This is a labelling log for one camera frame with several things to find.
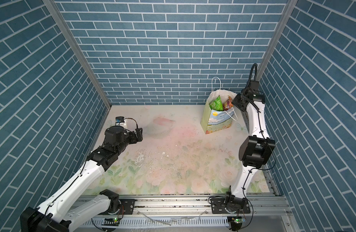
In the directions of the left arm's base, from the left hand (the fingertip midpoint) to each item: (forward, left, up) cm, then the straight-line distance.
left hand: (139, 129), depth 78 cm
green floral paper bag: (+12, -46, +4) cm, 47 cm away
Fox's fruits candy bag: (+21, -54, 0) cm, 58 cm away
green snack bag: (+21, -46, -1) cm, 51 cm away
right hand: (+19, -58, +4) cm, 61 cm away
